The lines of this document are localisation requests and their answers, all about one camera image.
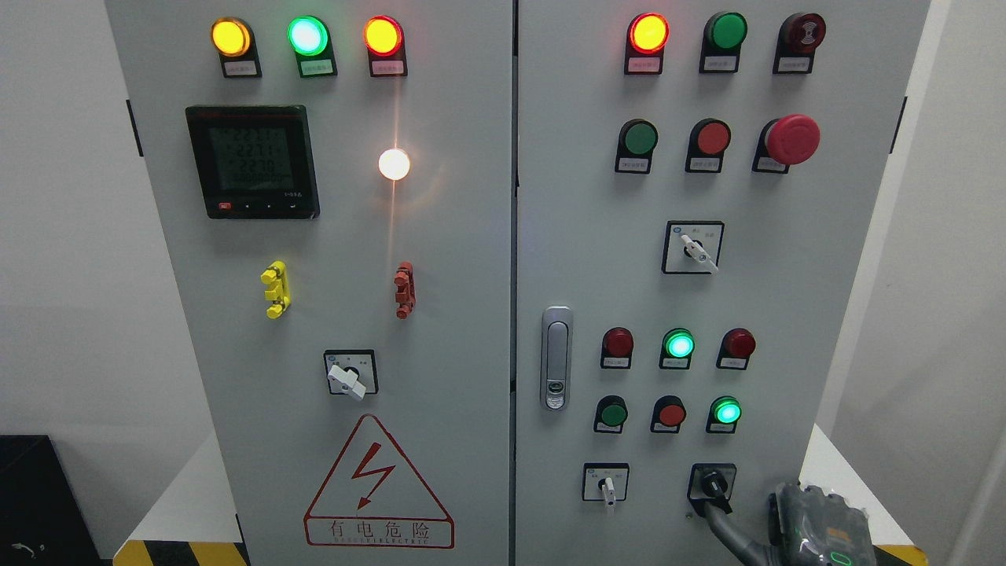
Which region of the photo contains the black knob selector switch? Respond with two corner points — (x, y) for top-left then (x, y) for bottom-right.
(687, 463), (737, 518)

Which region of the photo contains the grey electrical control cabinet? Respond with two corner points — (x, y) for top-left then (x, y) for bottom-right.
(105, 1), (931, 565)

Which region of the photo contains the red terminal connector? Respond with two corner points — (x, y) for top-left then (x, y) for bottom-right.
(393, 261), (417, 320)

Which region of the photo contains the dark red indicator left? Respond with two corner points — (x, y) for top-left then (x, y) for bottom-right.
(600, 327), (633, 369)

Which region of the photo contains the dark red indicator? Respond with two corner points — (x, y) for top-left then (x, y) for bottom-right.
(600, 327), (633, 369)
(716, 327), (757, 370)

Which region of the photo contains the white glowing indicator light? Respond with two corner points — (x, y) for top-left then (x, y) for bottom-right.
(378, 147), (412, 182)

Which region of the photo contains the green lit indicator middle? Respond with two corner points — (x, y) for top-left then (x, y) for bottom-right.
(659, 327), (695, 370)

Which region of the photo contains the green lit indicator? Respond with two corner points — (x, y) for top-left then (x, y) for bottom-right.
(287, 15), (338, 78)
(659, 327), (695, 370)

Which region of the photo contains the green push button upper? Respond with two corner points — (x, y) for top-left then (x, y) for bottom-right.
(614, 118), (659, 175)

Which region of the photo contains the red push button lower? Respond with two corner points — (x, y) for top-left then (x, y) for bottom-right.
(650, 395), (687, 434)

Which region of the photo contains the red push button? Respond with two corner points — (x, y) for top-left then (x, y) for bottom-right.
(650, 395), (687, 434)
(684, 118), (732, 175)

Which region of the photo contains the yellow terminal connector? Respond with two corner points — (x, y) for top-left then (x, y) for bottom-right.
(259, 260), (292, 319)

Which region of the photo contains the dark red indicator right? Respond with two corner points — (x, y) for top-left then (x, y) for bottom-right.
(716, 327), (757, 370)

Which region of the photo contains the red push button upper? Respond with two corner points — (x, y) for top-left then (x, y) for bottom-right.
(684, 118), (732, 175)

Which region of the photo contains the red electric hazard warning sticker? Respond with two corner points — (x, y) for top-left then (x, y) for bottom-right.
(304, 414), (455, 550)

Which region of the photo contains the green lit push button lower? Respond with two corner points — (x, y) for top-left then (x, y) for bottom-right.
(705, 395), (743, 434)

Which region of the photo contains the orange red indicator left door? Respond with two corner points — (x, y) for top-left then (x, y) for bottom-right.
(362, 15), (407, 76)

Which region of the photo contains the black digital power meter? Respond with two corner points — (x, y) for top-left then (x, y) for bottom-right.
(185, 105), (321, 219)

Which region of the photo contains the red lit indicator right door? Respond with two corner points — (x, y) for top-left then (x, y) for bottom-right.
(624, 12), (670, 75)

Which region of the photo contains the green lit indicator top left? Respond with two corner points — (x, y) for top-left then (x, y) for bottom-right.
(287, 15), (338, 78)

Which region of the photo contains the red emergency stop mushroom button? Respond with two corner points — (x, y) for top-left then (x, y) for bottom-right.
(751, 112), (821, 175)

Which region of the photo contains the dark green indicator top right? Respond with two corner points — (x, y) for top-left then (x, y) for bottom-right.
(699, 11), (748, 74)

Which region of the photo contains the yellow indicator light top left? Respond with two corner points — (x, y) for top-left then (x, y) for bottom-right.
(211, 16), (262, 79)

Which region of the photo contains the dark red buzzer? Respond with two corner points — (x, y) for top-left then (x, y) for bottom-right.
(773, 12), (827, 75)

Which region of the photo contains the black box lower left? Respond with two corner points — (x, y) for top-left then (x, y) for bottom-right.
(1, 435), (103, 565)

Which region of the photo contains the silver door latch handle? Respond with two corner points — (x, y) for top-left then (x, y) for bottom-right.
(540, 306), (574, 411)

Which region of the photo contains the white rotary switch left door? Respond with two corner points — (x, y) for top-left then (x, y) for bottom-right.
(323, 350), (380, 401)

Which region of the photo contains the white selector switch upper right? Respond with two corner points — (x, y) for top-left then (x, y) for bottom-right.
(661, 221), (725, 275)

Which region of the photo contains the white selector switch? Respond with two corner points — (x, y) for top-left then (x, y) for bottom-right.
(582, 462), (631, 515)
(661, 221), (725, 275)

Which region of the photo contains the white selector switch lower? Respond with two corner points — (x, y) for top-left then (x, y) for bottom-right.
(582, 462), (631, 515)

